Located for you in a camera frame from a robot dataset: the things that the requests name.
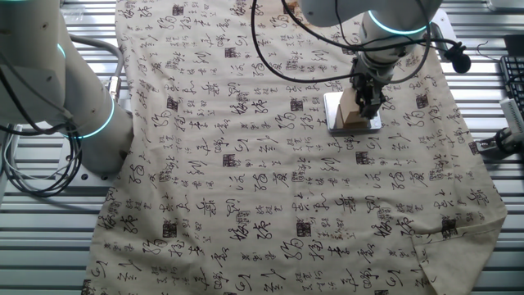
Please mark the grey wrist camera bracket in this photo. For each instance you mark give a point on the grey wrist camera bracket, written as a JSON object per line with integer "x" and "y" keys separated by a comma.
{"x": 439, "y": 37}

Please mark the calligraphy print beige tablecloth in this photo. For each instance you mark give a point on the calligraphy print beige tablecloth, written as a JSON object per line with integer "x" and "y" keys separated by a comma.
{"x": 245, "y": 184}

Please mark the black keyboard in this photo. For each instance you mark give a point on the black keyboard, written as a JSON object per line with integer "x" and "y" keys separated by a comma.
{"x": 515, "y": 78}

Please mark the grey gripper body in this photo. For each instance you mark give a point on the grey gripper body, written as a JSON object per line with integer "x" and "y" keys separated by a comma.
{"x": 372, "y": 73}

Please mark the black clamp camera stand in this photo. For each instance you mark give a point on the black clamp camera stand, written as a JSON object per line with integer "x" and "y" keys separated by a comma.
{"x": 501, "y": 141}

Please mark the silver digital pocket scale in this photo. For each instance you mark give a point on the silver digital pocket scale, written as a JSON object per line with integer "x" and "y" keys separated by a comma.
{"x": 370, "y": 125}

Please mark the light wooden block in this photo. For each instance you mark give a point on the light wooden block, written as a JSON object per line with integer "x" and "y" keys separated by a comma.
{"x": 350, "y": 108}

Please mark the white perforated box device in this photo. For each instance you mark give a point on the white perforated box device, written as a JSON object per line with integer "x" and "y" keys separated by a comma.
{"x": 513, "y": 114}

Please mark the black monitor box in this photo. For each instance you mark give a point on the black monitor box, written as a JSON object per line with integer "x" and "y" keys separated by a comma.
{"x": 515, "y": 45}

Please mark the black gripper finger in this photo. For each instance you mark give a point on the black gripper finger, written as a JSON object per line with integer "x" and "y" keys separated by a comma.
{"x": 376, "y": 107}
{"x": 364, "y": 96}

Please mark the black round camera plug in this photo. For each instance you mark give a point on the black round camera plug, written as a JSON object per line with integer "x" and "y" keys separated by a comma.
{"x": 459, "y": 59}

